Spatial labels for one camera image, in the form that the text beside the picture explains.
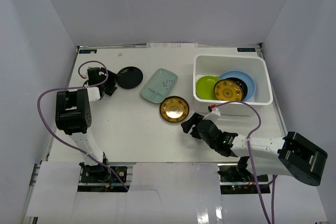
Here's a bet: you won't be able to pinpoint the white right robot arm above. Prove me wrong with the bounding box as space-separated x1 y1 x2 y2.
181 113 328 186

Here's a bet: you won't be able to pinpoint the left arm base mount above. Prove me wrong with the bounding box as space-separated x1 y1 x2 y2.
77 162 130 193

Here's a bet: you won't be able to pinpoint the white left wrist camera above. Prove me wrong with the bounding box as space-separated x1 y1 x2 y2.
81 72 88 79

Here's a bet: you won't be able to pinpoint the blue table label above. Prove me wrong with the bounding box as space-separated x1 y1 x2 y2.
78 49 97 54
237 48 256 52

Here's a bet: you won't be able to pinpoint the black round plate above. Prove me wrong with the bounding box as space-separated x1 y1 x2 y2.
117 66 143 90
226 78 248 101

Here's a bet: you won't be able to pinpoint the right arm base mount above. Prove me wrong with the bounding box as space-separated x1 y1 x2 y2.
217 164 258 195

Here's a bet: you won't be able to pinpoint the white plastic bin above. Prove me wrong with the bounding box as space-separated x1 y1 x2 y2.
193 55 274 113

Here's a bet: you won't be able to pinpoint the white paper sheet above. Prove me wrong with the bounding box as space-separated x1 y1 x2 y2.
146 42 198 49

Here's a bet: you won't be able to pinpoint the yellow patterned plate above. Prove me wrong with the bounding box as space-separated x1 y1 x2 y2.
159 96 190 123
213 79 244 101

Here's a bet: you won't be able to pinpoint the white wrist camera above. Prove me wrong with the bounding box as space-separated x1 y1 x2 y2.
81 72 88 79
203 104 221 123

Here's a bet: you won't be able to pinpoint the right blue table label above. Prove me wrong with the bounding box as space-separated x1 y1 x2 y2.
237 48 256 52

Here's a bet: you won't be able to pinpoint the left blue table label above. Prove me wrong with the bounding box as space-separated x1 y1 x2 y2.
78 49 97 54

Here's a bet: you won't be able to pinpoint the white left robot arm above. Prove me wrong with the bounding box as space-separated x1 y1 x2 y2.
56 67 118 182

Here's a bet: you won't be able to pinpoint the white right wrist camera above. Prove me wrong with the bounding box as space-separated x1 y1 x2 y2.
203 104 221 123

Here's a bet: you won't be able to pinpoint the pale blue rectangular divided plate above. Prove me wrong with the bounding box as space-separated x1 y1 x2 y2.
140 68 178 104

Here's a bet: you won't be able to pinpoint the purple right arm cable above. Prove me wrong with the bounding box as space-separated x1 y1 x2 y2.
209 101 278 224

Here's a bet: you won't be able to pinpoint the lime green round plate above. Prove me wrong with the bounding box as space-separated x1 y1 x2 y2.
196 76 219 100

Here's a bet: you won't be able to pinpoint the light blue round plate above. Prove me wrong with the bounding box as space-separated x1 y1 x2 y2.
218 70 256 102

